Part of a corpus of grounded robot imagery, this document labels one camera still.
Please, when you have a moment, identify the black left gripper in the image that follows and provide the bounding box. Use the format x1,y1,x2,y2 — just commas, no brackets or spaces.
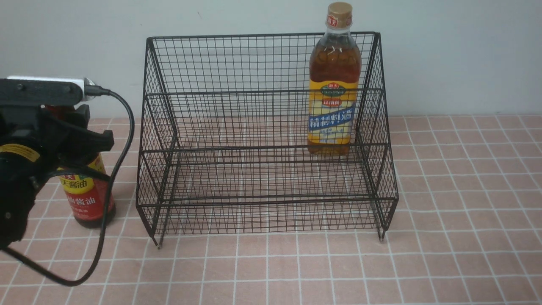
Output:
1,79,114,250

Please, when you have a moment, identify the dark soy sauce bottle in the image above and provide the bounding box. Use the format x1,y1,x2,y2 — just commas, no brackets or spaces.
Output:
44,105,116,229

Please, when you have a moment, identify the amber cooking wine bottle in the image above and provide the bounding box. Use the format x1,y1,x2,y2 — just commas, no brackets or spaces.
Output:
307,2,362,156

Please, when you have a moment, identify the black camera cable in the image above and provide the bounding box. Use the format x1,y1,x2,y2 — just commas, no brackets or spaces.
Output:
0,85,136,287

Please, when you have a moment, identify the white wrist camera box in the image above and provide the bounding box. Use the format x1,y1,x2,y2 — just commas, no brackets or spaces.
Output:
6,75,96,102

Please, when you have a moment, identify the black wire mesh rack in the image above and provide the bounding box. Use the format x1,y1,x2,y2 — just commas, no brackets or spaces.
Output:
136,32,399,247

